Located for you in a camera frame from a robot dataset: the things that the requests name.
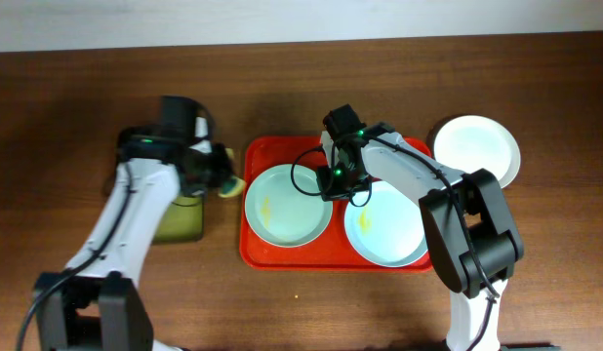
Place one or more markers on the yellow green sponge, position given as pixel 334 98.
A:
pixel 227 181

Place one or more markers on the black tray with soapy water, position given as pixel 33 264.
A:
pixel 183 219

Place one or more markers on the light blue plate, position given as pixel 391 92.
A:
pixel 388 230

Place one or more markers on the white plate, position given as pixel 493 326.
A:
pixel 472 142

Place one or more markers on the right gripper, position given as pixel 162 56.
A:
pixel 333 189

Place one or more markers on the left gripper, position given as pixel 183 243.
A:
pixel 220 166

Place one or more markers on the mint green plate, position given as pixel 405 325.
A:
pixel 281 210

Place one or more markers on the red plastic tray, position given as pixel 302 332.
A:
pixel 331 251

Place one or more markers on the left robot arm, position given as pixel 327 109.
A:
pixel 94 303

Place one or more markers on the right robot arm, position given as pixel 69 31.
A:
pixel 472 239

